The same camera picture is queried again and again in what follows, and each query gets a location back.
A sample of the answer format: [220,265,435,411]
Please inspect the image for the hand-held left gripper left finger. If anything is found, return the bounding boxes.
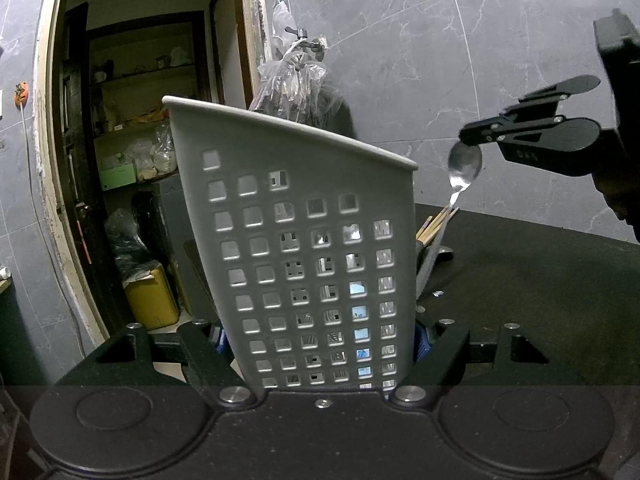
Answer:
[60,317,257,408]

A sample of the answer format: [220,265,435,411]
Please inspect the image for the person's right hand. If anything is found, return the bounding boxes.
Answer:
[594,177,640,246]

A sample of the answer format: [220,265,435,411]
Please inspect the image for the green box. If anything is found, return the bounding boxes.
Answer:
[98,164,137,191]

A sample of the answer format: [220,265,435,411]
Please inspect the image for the pale door frame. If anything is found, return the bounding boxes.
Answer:
[32,0,266,347]

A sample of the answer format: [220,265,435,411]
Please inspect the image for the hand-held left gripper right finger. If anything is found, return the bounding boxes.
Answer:
[390,312,591,408]

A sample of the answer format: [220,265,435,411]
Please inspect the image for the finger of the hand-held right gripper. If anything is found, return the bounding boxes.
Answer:
[504,74,602,117]
[459,114,602,178]

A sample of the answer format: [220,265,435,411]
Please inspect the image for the yellow plastic container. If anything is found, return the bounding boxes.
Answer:
[124,265,181,330]

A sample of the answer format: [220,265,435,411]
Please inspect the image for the dark wooden door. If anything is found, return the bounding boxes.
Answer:
[57,2,127,322]

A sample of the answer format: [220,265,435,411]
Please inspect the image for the black plastic bag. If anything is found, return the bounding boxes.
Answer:
[105,207,161,281]

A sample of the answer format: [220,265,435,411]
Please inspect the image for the thin wall cable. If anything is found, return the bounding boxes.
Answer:
[20,105,86,357]

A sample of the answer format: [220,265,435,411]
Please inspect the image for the grey perforated utensil basket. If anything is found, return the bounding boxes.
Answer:
[162,95,419,394]

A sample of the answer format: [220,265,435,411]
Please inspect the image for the clear bag of dried goods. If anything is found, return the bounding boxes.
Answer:
[247,52,352,129]

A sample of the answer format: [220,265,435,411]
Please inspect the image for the metal faucet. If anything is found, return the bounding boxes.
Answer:
[284,25,329,59]

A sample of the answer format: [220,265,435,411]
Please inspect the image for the storage shelf unit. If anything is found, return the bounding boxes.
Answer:
[87,10,212,197]

